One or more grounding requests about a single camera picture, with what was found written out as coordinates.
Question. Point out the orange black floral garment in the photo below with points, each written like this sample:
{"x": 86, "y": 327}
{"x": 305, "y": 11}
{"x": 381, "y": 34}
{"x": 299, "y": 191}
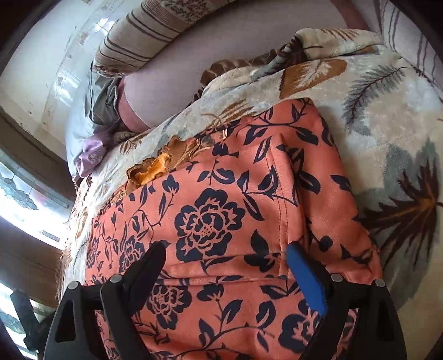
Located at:
{"x": 226, "y": 218}

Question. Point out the cream leaf pattern blanket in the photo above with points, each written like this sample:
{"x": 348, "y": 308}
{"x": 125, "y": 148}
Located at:
{"x": 386, "y": 122}

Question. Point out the patterned glass window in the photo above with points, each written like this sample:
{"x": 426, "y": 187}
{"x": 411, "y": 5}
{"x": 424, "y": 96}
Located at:
{"x": 32, "y": 206}

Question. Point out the grey blue crumpled clothes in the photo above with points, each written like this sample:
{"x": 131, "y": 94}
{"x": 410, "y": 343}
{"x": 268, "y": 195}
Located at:
{"x": 93, "y": 111}

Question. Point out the striped floral pillow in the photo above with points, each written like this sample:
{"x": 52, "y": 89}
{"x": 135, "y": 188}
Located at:
{"x": 402, "y": 36}

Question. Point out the long striped bolster pillow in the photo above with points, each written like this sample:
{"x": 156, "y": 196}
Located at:
{"x": 142, "y": 33}

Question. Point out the purple floral cloth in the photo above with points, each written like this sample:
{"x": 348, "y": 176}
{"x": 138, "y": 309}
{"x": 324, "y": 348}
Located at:
{"x": 94, "y": 149}

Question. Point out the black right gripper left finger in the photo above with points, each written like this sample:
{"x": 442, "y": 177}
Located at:
{"x": 74, "y": 333}

